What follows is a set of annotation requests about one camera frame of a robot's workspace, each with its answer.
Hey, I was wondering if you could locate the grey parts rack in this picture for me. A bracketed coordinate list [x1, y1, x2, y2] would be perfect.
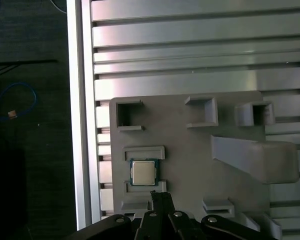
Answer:
[99, 90, 300, 240]

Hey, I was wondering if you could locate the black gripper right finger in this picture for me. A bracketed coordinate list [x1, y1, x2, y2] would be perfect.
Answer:
[161, 191, 274, 240]

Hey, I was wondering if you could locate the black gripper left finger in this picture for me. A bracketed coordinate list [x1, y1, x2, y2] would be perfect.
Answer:
[64, 189, 169, 240]

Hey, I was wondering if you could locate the blue floor cable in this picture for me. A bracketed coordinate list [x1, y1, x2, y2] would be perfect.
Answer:
[0, 81, 39, 126]

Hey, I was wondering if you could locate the silver CPU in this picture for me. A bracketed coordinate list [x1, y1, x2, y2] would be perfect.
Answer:
[129, 157, 161, 187]

